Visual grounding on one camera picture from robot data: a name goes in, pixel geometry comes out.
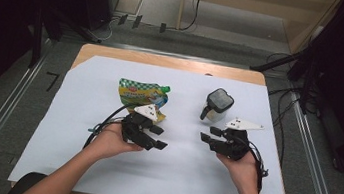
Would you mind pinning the person's left hand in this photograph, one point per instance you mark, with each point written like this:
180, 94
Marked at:
110, 142

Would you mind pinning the wooden table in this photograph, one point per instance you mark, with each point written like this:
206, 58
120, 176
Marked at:
164, 60

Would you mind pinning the white paper sheet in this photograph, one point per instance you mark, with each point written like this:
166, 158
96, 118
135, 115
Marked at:
183, 172

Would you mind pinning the person's right hand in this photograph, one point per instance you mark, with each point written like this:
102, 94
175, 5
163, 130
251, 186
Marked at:
240, 173

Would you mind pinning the yellow green spout pouch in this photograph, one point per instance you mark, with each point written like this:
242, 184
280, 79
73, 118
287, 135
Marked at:
136, 94

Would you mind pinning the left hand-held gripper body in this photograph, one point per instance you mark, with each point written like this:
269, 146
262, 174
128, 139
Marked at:
135, 129

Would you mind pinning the black metal stand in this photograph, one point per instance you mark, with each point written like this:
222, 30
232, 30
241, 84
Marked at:
282, 59
37, 39

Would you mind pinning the light wooden frame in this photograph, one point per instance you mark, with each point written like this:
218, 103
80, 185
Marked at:
181, 4

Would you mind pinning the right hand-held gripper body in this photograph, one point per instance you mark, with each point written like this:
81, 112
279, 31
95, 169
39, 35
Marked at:
234, 145

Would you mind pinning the black tape strip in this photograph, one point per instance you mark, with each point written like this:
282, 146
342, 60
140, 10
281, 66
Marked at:
137, 21
123, 19
162, 27

